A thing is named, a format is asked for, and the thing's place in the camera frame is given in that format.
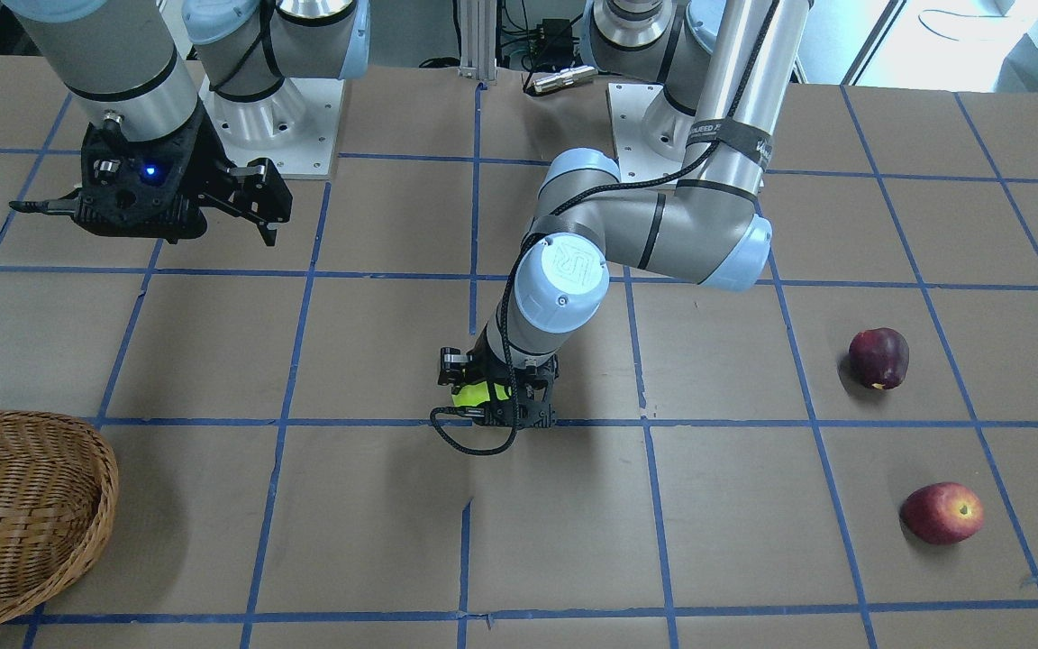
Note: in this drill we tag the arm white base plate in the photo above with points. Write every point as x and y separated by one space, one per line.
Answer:
650 134
296 128

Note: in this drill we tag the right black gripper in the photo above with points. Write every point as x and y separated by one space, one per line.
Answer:
205 165

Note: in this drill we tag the green apple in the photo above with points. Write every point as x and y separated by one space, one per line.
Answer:
480 394

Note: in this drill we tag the aluminium frame post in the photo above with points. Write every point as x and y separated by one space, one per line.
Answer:
478 39

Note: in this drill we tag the black power adapter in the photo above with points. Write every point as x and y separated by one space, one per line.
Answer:
554 40

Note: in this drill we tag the dark red apple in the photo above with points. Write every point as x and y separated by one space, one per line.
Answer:
879 358

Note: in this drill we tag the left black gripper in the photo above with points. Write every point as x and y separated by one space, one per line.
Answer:
541 379

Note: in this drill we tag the silver cylindrical connector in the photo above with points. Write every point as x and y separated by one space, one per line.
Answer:
560 80

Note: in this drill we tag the woven wicker basket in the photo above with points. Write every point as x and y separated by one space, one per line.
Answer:
59 489

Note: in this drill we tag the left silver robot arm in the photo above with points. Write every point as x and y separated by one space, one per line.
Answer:
722 84

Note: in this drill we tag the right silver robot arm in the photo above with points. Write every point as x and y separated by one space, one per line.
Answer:
118 60

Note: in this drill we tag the red yellow apple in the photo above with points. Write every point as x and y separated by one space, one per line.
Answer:
943 513

